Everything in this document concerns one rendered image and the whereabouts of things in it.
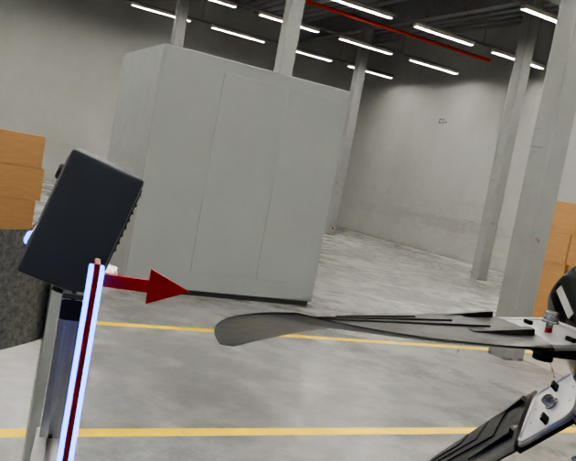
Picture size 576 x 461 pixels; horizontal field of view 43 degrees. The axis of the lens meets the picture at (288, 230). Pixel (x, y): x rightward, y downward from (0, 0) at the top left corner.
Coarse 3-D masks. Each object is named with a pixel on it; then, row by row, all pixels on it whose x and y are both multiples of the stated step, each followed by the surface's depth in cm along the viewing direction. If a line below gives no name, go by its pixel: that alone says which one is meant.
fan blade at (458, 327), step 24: (264, 312) 43; (288, 312) 42; (480, 312) 59; (216, 336) 58; (240, 336) 59; (264, 336) 61; (408, 336) 45; (432, 336) 47; (456, 336) 49; (480, 336) 50; (504, 336) 51; (528, 336) 53
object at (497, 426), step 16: (528, 400) 69; (496, 416) 72; (512, 416) 68; (480, 432) 71; (496, 432) 68; (512, 432) 65; (448, 448) 74; (464, 448) 70; (480, 448) 66; (496, 448) 64; (512, 448) 63
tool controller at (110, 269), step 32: (96, 160) 102; (64, 192) 101; (96, 192) 102; (128, 192) 103; (64, 224) 102; (96, 224) 103; (32, 256) 101; (64, 256) 102; (96, 256) 103; (64, 288) 103
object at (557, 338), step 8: (512, 320) 60; (520, 320) 61; (536, 320) 61; (536, 328) 58; (544, 328) 58; (552, 328) 58; (560, 328) 58; (568, 328) 59; (544, 336) 55; (552, 336) 56; (560, 336) 56; (552, 344) 52; (560, 344) 52; (568, 344) 53
